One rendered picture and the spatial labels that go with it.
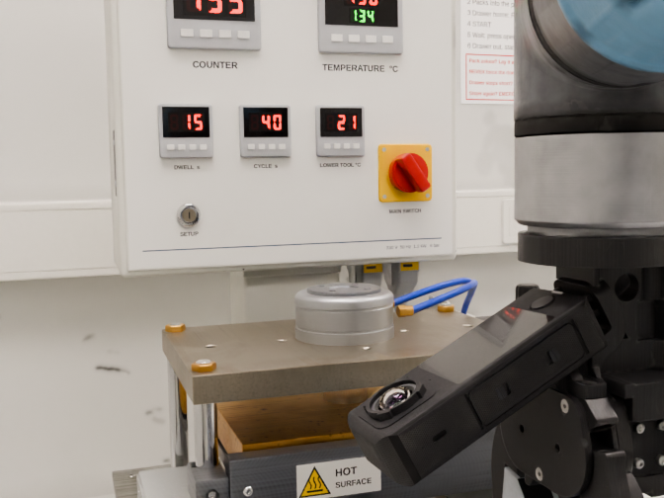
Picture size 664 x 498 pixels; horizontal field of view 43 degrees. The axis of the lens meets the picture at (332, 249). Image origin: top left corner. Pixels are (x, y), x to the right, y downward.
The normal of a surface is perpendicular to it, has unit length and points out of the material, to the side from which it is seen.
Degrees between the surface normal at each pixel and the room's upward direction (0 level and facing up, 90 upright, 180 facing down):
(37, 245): 90
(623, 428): 75
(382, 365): 90
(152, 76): 90
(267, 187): 90
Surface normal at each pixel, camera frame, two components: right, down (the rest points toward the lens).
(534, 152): -0.87, 0.05
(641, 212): 0.12, 0.10
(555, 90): -0.74, 0.07
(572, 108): -0.53, 0.09
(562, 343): 0.33, 0.05
